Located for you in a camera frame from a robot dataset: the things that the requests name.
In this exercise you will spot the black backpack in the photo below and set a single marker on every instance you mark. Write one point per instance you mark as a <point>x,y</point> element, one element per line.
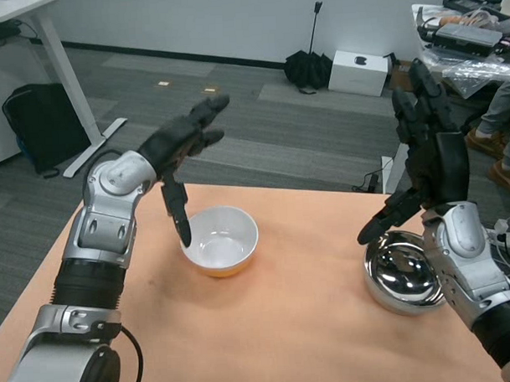
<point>43,127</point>

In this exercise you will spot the black floor power strip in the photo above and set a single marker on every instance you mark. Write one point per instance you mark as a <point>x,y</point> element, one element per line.
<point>372,182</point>

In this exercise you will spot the white carton with black logo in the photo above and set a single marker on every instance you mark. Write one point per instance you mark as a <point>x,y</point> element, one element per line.
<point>356,78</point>

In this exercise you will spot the white standing desk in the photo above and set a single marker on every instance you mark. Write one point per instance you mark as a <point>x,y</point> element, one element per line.
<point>62,68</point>

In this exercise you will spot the grey and black device box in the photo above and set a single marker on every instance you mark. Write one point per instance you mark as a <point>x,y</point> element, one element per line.
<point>467,37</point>

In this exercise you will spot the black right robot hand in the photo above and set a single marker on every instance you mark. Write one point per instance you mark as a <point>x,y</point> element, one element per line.
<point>442,167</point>

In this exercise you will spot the clear plastic bag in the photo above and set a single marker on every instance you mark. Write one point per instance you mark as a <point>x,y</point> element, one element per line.
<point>481,72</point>

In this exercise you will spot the black handheld controller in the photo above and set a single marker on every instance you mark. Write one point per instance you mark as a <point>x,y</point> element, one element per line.
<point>462,1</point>

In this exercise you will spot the shiny steel bowl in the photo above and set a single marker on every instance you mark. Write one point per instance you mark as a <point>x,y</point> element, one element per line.
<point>402,278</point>

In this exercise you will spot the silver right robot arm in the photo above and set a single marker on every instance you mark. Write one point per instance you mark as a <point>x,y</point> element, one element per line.
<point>466,250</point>

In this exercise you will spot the white power strip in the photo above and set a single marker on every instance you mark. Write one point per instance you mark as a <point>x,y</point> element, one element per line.
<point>508,234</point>

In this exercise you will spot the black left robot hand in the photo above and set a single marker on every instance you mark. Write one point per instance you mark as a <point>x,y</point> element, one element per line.
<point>173,135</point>

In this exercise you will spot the white and orange plastic bowl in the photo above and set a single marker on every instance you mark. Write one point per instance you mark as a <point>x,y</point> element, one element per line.
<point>223,246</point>

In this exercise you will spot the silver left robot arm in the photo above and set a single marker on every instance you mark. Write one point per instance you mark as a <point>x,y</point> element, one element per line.
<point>101,230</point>

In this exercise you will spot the cluttered white desk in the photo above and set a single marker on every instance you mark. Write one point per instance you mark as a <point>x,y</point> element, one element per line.
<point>392,173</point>

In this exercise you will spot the person in black jacket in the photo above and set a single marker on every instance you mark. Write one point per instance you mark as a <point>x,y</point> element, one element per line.
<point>501,107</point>

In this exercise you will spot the brown cardboard box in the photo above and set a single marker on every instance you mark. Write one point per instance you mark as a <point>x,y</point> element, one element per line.
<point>399,75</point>

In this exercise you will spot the black folded umbrella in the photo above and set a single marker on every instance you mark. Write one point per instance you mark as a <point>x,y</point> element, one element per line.
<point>307,72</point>

